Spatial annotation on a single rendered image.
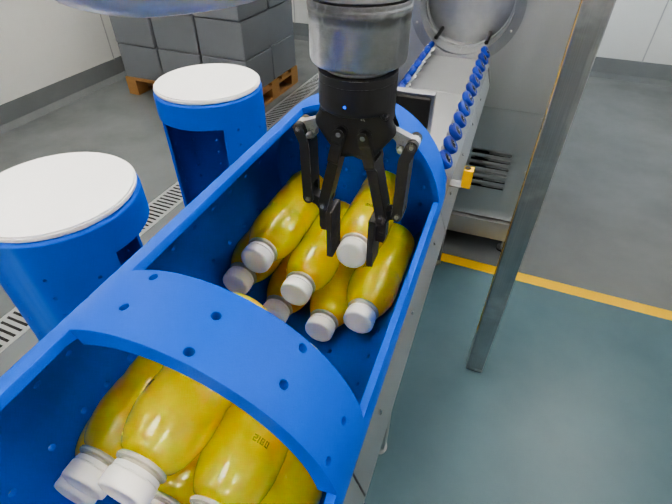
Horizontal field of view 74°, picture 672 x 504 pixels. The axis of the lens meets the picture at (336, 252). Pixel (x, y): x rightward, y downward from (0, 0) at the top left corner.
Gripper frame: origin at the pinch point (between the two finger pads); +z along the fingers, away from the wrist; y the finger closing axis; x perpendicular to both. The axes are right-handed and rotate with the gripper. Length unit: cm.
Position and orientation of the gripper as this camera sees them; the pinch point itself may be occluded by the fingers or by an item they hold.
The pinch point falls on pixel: (353, 234)
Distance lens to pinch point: 54.9
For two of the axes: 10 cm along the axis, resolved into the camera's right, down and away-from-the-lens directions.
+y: -9.4, -2.3, 2.6
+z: 0.0, 7.5, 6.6
